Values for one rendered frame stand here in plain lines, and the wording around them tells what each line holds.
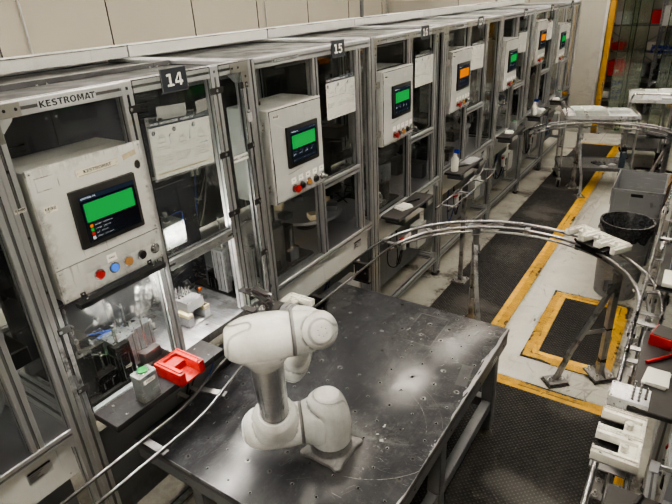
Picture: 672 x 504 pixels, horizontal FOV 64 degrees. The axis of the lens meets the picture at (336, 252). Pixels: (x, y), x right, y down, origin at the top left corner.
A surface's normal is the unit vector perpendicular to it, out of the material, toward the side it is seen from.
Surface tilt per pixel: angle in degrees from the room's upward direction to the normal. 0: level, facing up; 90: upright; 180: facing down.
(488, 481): 0
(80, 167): 90
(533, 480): 0
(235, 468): 0
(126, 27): 90
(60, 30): 90
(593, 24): 90
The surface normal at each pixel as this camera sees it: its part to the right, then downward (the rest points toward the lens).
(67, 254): 0.83, 0.20
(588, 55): -0.55, 0.39
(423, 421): -0.05, -0.90
